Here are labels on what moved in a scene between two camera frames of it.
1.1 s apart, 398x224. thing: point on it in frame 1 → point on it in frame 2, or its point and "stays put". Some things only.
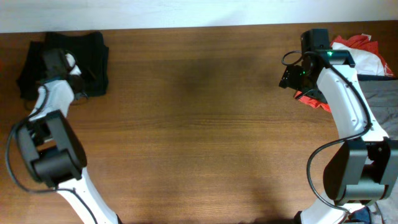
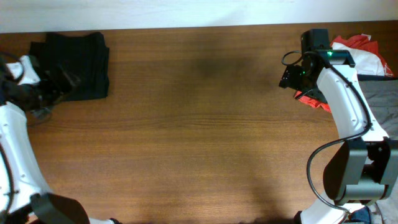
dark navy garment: [368, 77] stays put
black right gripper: [290, 77] stays put
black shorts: [89, 51] stays put
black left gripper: [83, 86] → [53, 94]
